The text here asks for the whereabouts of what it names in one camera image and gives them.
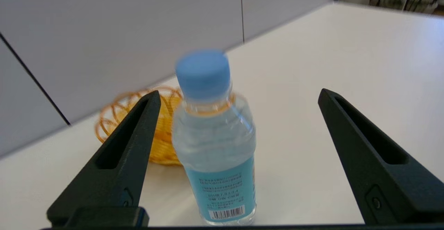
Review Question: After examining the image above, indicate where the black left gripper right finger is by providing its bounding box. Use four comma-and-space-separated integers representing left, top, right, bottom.
318, 88, 444, 225

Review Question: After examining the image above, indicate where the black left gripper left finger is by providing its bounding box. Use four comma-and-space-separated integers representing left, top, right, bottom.
47, 91, 161, 225

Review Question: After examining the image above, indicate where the clear soda water bottle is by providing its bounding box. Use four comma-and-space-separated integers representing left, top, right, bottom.
172, 50, 257, 226

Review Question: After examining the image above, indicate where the yellow woven plastic basket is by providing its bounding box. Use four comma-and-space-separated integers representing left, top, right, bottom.
95, 86, 184, 165

